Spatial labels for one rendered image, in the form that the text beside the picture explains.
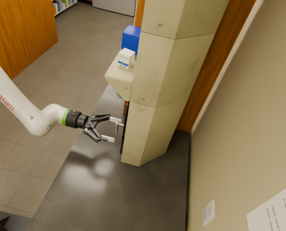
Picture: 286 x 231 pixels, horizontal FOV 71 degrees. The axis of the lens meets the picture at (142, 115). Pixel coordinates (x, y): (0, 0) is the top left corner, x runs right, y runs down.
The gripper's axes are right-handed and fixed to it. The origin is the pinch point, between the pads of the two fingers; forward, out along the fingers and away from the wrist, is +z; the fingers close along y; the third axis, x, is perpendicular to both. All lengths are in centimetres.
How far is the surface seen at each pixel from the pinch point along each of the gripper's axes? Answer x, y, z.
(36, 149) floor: 114, 40, -94
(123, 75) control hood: -36.6, -2.1, 1.0
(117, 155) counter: 20.4, -1.5, 2.5
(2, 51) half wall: 71, 138, -189
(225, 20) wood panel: -55, 32, 37
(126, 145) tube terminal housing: 3.6, -5.3, 7.4
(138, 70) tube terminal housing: -42.4, -5.3, 7.1
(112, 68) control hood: -36.6, 0.5, -4.1
